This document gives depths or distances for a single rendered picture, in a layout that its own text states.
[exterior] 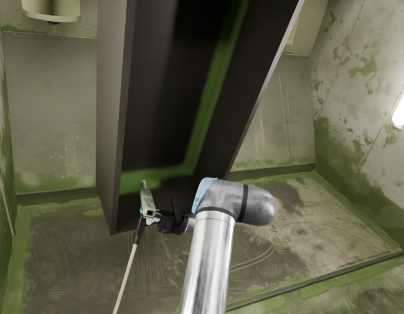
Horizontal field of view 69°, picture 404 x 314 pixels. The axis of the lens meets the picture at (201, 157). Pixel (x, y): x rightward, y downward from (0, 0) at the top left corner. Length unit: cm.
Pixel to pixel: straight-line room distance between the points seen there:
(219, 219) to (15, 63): 198
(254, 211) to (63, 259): 144
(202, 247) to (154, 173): 113
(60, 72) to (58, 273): 137
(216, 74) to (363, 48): 171
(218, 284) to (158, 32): 99
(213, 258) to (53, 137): 180
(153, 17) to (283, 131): 205
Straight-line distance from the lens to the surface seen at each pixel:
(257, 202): 87
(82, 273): 198
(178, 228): 140
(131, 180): 181
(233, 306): 191
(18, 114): 240
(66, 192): 237
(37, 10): 214
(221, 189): 85
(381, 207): 291
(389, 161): 281
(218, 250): 78
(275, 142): 298
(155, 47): 136
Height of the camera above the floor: 161
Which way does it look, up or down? 31 degrees down
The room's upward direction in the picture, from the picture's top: 10 degrees clockwise
